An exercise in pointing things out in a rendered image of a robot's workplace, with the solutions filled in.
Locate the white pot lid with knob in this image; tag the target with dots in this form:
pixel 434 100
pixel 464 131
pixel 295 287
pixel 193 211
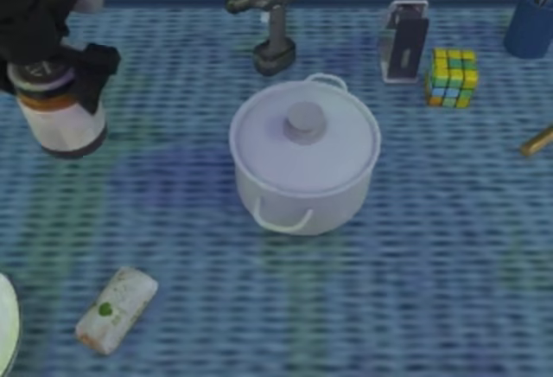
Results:
pixel 268 143

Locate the white tissue pack green logo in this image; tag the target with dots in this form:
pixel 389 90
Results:
pixel 114 312

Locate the white plate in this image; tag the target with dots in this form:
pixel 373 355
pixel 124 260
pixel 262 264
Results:
pixel 8 325

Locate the black box in clear holder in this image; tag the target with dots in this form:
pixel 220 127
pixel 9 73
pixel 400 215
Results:
pixel 406 48

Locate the rubik's cube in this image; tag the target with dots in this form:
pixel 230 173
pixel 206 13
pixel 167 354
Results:
pixel 451 78

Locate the blue pen cup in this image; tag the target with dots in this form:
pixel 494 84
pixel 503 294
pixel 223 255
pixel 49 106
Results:
pixel 529 31

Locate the yellow wooden stick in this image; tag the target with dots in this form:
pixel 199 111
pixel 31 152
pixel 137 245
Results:
pixel 538 140

